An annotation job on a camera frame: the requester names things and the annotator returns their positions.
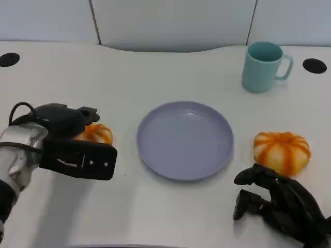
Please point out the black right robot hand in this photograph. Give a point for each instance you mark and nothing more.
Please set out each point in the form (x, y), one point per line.
(294, 209)

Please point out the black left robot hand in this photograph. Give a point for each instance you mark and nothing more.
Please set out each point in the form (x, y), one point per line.
(64, 121)

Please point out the orange white toy bread roll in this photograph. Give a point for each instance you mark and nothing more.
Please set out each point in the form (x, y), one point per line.
(282, 151)
(99, 133)

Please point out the grey partition panel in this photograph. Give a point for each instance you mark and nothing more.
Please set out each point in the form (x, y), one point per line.
(44, 20)
(294, 20)
(173, 23)

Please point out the lilac plate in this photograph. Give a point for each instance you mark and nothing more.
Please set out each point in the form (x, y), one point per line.
(186, 140)

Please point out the pale green mug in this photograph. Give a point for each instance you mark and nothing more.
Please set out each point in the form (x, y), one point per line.
(258, 73)

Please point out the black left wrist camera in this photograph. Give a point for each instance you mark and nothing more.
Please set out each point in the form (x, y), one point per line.
(77, 158)

